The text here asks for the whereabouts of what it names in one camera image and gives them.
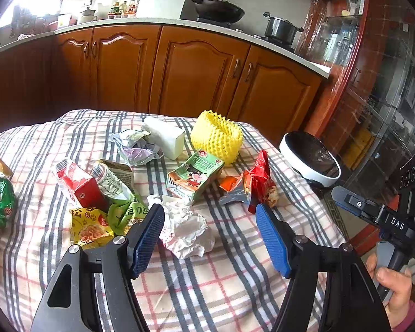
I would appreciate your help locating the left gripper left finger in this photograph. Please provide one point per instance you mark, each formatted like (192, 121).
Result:
(70, 303)

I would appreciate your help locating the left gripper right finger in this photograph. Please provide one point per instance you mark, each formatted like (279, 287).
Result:
(351, 301)

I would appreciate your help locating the red white milk carton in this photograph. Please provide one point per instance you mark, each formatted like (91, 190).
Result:
(80, 187)

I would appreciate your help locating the green wrapper with bottle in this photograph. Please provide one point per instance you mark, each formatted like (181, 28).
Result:
(116, 183)

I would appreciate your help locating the white paper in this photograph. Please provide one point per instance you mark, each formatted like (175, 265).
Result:
(185, 233)

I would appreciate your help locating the red snack wrapper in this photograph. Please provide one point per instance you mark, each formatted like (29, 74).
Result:
(252, 187)

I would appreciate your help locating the green drink carton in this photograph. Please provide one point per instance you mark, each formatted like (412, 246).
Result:
(191, 178)

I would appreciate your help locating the yellow foam fruit net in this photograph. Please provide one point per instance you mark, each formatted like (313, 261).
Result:
(217, 135)

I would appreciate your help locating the white trash bin black liner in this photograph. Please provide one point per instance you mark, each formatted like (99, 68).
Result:
(310, 158)

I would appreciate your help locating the person's right hand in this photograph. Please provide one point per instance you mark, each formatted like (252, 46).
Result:
(399, 306)

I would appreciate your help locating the crumpled grey purple wrapper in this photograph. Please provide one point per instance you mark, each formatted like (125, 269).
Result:
(135, 148)

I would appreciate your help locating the plaid tablecloth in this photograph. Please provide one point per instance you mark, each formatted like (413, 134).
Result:
(234, 287)

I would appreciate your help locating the glass sliding door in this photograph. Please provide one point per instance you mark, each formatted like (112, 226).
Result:
(364, 112)

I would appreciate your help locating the steel cooking pot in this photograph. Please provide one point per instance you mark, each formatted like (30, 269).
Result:
(280, 29)

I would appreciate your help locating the lower wooden cabinets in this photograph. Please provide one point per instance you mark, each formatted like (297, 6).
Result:
(161, 69)

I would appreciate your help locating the black wok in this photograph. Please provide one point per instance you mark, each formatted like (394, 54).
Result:
(218, 10)

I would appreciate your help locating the condiment bottles group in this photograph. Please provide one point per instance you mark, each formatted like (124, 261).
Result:
(123, 10)

